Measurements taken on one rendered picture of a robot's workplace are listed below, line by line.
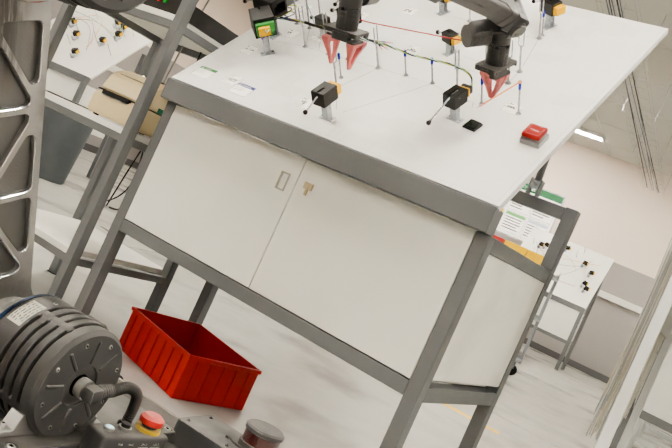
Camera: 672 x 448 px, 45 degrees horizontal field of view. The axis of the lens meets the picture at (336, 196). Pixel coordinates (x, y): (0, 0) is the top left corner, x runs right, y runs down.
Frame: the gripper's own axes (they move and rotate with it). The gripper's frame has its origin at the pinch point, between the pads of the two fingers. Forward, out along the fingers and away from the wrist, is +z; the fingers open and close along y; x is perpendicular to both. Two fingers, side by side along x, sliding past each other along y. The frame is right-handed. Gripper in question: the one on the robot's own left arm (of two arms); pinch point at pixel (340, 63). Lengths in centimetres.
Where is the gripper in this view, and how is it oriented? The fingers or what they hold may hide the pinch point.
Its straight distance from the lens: 207.3
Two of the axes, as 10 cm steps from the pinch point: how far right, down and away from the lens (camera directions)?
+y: -8.2, -3.6, 4.4
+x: -5.5, 2.8, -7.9
